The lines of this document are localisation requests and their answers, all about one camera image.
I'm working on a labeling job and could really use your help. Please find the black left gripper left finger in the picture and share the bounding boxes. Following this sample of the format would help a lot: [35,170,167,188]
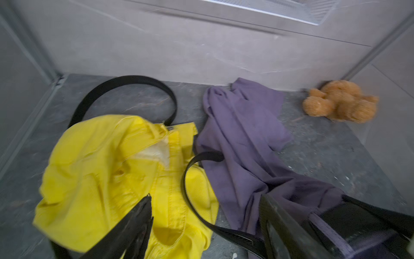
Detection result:
[82,195,154,259]

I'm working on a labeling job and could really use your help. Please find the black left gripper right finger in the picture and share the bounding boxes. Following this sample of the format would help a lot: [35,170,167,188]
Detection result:
[259,194,332,259]

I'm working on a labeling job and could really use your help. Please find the yellow trousers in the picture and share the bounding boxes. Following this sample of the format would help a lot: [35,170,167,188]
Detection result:
[33,115,219,259]

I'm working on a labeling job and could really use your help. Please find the black leather belt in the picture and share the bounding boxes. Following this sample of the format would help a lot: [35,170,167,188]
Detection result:
[50,75,179,259]

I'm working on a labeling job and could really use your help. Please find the purple garment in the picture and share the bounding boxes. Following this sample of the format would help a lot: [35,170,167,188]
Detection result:
[195,77,414,259]

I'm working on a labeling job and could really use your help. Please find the brown teddy bear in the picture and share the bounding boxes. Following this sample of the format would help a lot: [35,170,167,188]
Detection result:
[303,80,379,124]

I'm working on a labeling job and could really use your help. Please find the white wire mesh basket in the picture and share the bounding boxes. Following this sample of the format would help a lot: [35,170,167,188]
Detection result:
[213,0,339,25]

